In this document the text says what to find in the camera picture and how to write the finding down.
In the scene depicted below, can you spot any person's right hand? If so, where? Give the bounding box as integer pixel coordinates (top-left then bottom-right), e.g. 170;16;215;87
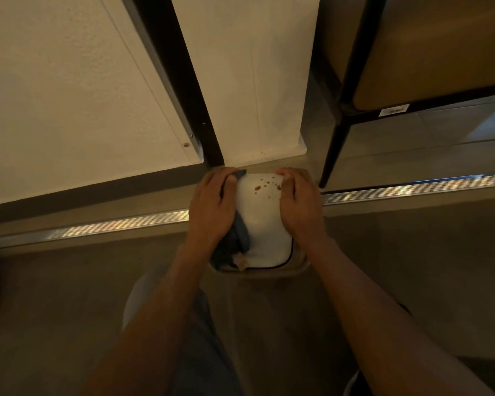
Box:
275;167;329;250

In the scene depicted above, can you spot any person's left hand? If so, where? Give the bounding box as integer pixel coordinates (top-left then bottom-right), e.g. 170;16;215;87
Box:
188;167;240;254

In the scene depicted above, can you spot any dark blue cloth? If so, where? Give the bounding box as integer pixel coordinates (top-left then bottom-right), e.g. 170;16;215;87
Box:
210;168;251;272

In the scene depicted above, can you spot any person's right forearm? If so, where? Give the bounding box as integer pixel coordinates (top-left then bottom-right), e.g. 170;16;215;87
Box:
307;236;495;396

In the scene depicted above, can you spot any person's left forearm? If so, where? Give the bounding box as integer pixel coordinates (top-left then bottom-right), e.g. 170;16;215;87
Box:
80;241;210;396

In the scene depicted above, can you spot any person's right black shoe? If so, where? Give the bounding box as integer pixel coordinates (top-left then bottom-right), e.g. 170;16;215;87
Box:
343;368;374;396

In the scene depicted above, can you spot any metal floor threshold strip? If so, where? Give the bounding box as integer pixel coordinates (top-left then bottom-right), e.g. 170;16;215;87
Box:
0;172;495;251

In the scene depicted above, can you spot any grey baseboard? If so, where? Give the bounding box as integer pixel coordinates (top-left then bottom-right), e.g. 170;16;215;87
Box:
0;162;209;227

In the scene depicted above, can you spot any white sticker label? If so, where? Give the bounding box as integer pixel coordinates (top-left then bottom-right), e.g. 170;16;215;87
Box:
378;103;410;118

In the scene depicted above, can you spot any brown bench with sticker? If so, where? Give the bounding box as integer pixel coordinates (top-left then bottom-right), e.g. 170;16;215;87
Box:
311;0;495;189

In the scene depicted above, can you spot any black wall post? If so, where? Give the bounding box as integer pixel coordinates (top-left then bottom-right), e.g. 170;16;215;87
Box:
119;0;226;168

